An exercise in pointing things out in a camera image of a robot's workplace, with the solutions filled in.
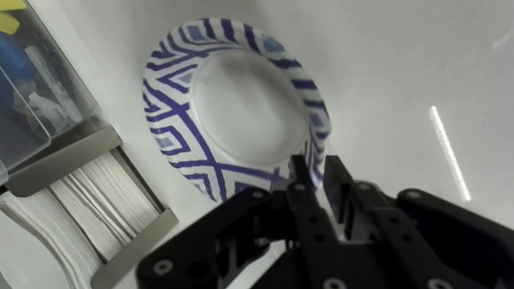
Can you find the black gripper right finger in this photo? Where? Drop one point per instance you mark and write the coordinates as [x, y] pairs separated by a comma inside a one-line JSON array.
[[428, 241]]

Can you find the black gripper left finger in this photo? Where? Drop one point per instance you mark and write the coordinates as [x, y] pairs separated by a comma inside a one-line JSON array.
[[235, 241]]

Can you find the white napkin stack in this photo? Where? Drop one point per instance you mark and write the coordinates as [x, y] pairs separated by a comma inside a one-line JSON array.
[[107, 198]]

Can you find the grey metal napkin holder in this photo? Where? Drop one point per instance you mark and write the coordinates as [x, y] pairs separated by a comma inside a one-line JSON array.
[[65, 161]]

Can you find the clear plastic organizer box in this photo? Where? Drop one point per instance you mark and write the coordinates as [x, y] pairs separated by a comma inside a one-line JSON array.
[[59, 102]]

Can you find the blue packets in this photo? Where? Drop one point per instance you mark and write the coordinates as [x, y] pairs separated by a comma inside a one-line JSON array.
[[14, 58]]

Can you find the yellow packets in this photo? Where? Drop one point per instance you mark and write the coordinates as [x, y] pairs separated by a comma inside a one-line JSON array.
[[10, 18]]

